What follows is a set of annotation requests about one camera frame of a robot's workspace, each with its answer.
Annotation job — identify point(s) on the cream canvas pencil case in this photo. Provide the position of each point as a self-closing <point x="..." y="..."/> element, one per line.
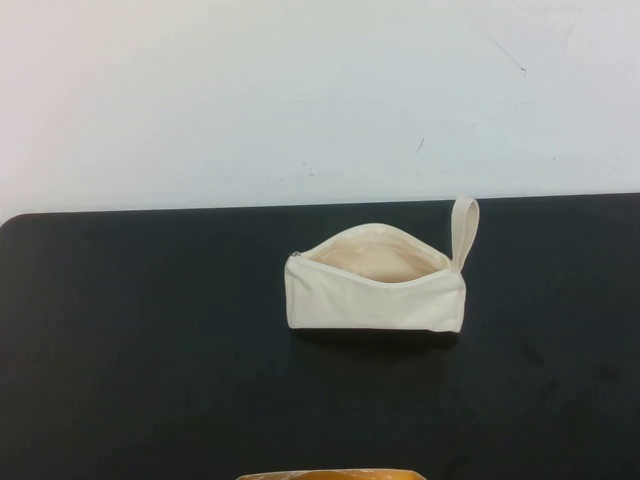
<point x="370" y="305"/>

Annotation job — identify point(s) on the yellow object with rim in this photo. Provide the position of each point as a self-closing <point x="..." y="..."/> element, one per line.
<point x="325" y="475"/>

